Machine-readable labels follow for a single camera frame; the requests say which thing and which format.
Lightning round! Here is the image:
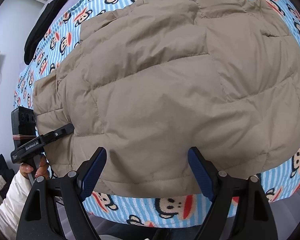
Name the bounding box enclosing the black folded garment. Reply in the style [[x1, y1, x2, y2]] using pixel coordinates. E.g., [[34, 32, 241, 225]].
[[24, 0, 68, 65]]

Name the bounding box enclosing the white jacket sleeve forearm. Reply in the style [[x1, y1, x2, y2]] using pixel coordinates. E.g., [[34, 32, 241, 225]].
[[0, 171, 31, 239]]

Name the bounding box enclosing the left hand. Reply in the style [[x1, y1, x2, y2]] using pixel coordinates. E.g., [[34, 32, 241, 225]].
[[19, 154, 50, 180]]

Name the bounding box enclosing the blue striped monkey blanket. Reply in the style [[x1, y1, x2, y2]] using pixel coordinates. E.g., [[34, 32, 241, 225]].
[[14, 0, 300, 228]]

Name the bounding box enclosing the khaki puffer jacket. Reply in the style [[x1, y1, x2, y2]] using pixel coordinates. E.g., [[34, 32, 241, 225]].
[[33, 0, 300, 198]]

